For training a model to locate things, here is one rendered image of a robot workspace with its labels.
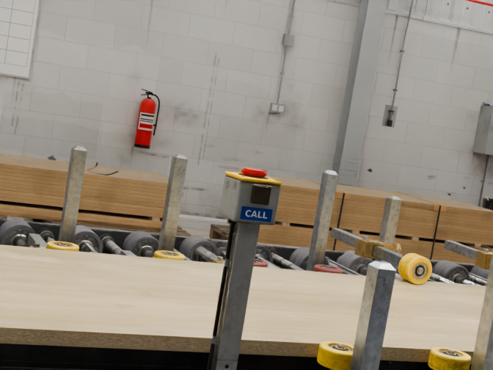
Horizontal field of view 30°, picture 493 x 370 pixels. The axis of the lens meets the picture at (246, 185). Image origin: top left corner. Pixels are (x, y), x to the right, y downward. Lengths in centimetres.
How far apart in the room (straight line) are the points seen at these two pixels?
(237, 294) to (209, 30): 748
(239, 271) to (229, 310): 6
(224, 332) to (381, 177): 824
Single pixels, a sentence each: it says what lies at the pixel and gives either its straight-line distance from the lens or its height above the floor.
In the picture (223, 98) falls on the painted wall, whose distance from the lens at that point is 891.
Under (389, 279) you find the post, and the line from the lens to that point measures 157.
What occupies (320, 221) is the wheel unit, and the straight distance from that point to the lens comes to 272.
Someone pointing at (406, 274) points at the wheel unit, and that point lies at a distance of 261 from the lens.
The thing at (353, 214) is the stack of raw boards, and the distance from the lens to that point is 811.
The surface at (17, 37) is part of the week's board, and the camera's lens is 850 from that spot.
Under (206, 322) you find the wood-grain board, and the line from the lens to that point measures 180.
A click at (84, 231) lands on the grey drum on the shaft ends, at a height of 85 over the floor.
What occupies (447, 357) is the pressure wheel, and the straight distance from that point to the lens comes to 186.
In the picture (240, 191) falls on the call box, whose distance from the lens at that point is 140.
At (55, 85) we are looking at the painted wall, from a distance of 856.
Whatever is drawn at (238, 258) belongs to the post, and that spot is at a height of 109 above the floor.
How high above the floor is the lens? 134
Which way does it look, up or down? 5 degrees down
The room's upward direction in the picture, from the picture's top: 9 degrees clockwise
